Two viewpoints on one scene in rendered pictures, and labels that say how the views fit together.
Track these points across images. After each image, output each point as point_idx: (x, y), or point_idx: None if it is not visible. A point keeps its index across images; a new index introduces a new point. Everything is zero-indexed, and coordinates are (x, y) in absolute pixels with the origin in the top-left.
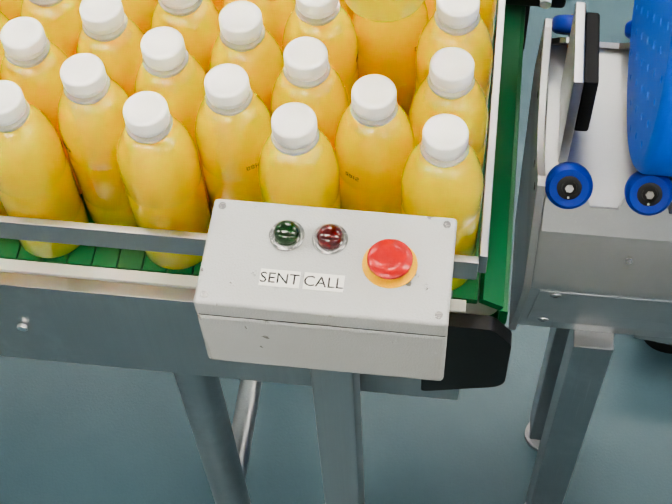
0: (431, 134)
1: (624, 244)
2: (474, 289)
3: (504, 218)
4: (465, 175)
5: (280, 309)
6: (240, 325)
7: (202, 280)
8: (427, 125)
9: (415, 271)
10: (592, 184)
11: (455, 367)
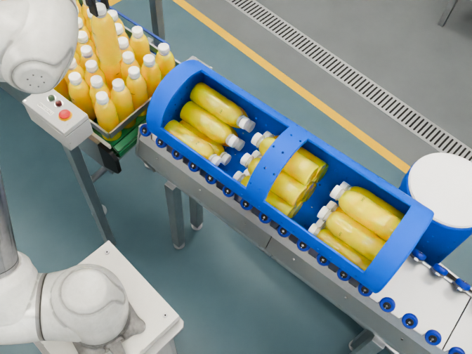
0: (97, 94)
1: (156, 153)
2: (114, 143)
3: (137, 133)
4: (103, 108)
5: (36, 112)
6: (31, 112)
7: (27, 97)
8: (99, 92)
9: (68, 119)
10: (149, 132)
11: (107, 162)
